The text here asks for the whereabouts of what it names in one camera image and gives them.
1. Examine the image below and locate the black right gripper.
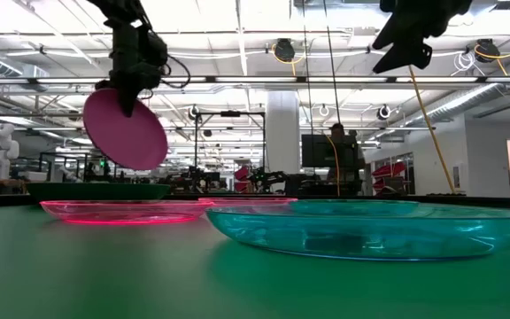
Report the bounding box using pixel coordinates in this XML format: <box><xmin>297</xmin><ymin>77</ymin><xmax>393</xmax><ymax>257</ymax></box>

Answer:
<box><xmin>371</xmin><ymin>0</ymin><xmax>474</xmax><ymax>75</ymax></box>

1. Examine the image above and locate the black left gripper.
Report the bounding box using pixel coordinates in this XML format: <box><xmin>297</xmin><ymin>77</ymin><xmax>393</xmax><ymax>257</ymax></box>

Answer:
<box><xmin>94</xmin><ymin>19</ymin><xmax>170</xmax><ymax>119</ymax></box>

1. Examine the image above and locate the opaque pink plate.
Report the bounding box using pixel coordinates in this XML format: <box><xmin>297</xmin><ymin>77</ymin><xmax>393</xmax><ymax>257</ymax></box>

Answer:
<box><xmin>81</xmin><ymin>87</ymin><xmax>169</xmax><ymax>172</ymax></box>

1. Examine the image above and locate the large clear pink plate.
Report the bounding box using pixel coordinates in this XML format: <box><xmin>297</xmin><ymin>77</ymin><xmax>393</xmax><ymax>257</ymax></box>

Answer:
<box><xmin>39</xmin><ymin>199</ymin><xmax>214</xmax><ymax>225</ymax></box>

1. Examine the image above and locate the medium clear pink plate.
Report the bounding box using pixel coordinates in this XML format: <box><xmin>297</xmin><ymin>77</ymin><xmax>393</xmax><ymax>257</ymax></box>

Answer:
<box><xmin>197</xmin><ymin>196</ymin><xmax>299</xmax><ymax>206</ymax></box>

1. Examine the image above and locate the medium clear blue plate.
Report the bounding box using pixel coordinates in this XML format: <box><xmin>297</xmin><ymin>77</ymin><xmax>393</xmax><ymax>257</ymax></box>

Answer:
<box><xmin>290</xmin><ymin>198</ymin><xmax>420</xmax><ymax>218</ymax></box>

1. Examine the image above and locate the large clear blue plate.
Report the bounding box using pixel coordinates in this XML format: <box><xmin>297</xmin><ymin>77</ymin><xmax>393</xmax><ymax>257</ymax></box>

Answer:
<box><xmin>205</xmin><ymin>204</ymin><xmax>510</xmax><ymax>262</ymax></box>

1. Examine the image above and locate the red folded object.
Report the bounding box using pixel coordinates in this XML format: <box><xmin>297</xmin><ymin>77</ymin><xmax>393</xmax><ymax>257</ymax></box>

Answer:
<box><xmin>371</xmin><ymin>160</ymin><xmax>409</xmax><ymax>192</ymax></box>

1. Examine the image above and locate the white robot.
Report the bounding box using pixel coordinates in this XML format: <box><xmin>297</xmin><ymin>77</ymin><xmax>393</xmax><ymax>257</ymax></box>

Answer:
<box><xmin>0</xmin><ymin>122</ymin><xmax>21</xmax><ymax>181</ymax></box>

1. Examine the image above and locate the black monitor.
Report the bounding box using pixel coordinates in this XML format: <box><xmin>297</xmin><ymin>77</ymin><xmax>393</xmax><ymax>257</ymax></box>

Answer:
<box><xmin>300</xmin><ymin>133</ymin><xmax>359</xmax><ymax>169</ymax></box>

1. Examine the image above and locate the person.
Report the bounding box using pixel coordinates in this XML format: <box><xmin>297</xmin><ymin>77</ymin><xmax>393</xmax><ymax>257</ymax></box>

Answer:
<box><xmin>327</xmin><ymin>122</ymin><xmax>367</xmax><ymax>197</ymax></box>

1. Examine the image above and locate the white column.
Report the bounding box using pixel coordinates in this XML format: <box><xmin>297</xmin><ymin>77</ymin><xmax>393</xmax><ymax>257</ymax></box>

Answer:
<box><xmin>265</xmin><ymin>90</ymin><xmax>302</xmax><ymax>176</ymax></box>

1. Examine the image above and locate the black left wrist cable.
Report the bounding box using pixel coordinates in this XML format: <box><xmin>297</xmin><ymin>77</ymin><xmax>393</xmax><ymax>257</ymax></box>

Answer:
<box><xmin>160</xmin><ymin>51</ymin><xmax>192</xmax><ymax>90</ymax></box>

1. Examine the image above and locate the black hanging cable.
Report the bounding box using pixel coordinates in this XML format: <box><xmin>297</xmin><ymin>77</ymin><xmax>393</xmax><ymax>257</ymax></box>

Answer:
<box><xmin>322</xmin><ymin>0</ymin><xmax>343</xmax><ymax>126</ymax></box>

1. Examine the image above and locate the black ceiling cable reel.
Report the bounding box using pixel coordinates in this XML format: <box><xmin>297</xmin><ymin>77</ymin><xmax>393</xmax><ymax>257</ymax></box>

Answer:
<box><xmin>271</xmin><ymin>37</ymin><xmax>305</xmax><ymax>77</ymax></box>
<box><xmin>472</xmin><ymin>37</ymin><xmax>510</xmax><ymax>64</ymax></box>

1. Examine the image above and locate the thick yellow cable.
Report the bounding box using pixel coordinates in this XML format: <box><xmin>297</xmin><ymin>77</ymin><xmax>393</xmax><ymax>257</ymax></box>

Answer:
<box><xmin>406</xmin><ymin>65</ymin><xmax>457</xmax><ymax>195</ymax></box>

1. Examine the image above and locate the black metal frame stand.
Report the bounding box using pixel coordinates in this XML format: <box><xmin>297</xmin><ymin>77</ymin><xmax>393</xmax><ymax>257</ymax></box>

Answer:
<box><xmin>193</xmin><ymin>110</ymin><xmax>267</xmax><ymax>179</ymax></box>

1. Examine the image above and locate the thin yellow cable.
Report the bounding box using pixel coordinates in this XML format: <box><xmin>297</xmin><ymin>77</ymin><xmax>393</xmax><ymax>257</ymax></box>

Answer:
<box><xmin>323</xmin><ymin>133</ymin><xmax>342</xmax><ymax>198</ymax></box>

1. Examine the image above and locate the black aluminium table frame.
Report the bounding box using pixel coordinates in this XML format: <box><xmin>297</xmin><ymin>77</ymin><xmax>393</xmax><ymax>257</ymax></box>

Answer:
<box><xmin>0</xmin><ymin>192</ymin><xmax>510</xmax><ymax>210</ymax></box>

